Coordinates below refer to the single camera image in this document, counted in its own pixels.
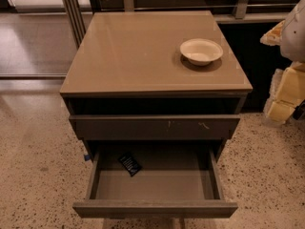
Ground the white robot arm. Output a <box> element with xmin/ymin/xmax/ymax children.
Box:
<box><xmin>260</xmin><ymin>0</ymin><xmax>305</xmax><ymax>124</ymax></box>

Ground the closed grey upper drawer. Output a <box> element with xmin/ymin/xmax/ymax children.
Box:
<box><xmin>70</xmin><ymin>114</ymin><xmax>239</xmax><ymax>141</ymax></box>

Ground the white paper bowl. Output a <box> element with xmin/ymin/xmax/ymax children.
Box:
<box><xmin>180</xmin><ymin>38</ymin><xmax>223</xmax><ymax>66</ymax></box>

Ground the metal shelf frame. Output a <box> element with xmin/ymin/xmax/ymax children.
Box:
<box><xmin>62</xmin><ymin>0</ymin><xmax>299</xmax><ymax>44</ymax></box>

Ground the blue tape piece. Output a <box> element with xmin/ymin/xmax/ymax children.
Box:
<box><xmin>84</xmin><ymin>155</ymin><xmax>91</xmax><ymax>161</ymax></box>

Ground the grey drawer cabinet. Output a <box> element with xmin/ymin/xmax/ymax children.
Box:
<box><xmin>60</xmin><ymin>11</ymin><xmax>252</xmax><ymax>156</ymax></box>

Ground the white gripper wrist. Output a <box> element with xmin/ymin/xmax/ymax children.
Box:
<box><xmin>260</xmin><ymin>21</ymin><xmax>305</xmax><ymax>123</ymax></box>

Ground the open middle drawer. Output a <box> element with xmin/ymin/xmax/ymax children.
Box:
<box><xmin>73</xmin><ymin>142</ymin><xmax>237</xmax><ymax>219</ymax></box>

